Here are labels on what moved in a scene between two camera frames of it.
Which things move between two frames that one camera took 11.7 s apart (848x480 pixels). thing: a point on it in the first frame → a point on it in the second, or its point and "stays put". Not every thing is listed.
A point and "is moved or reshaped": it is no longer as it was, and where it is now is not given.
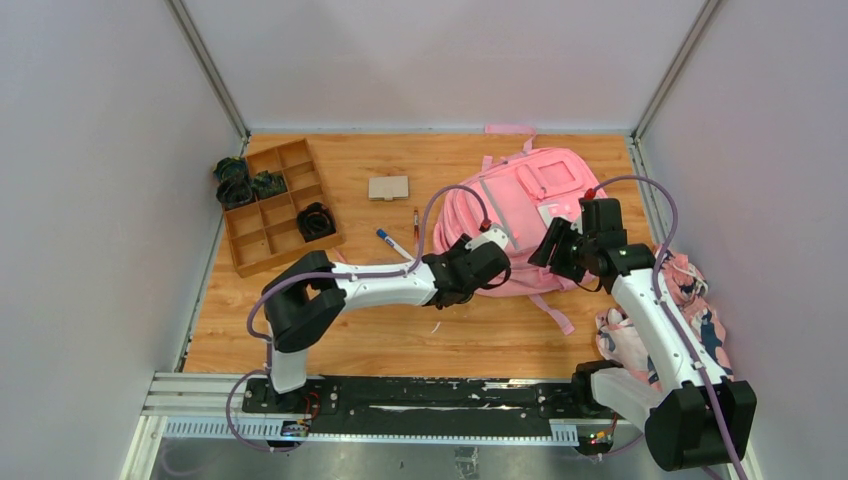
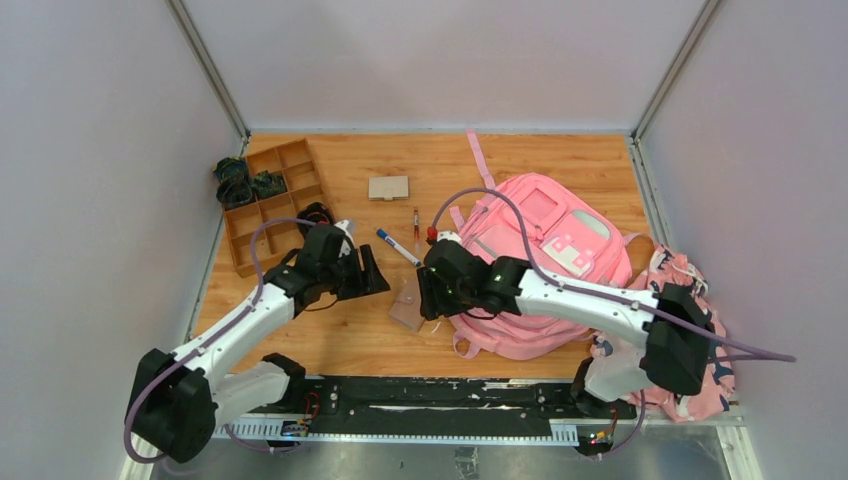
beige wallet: [388, 188] stays put
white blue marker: [383, 234] stays put
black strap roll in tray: [316, 221] stays put
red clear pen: [416, 229] stays put
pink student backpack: [507, 199] is moved or reshaped
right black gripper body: [588, 245] → [441, 299]
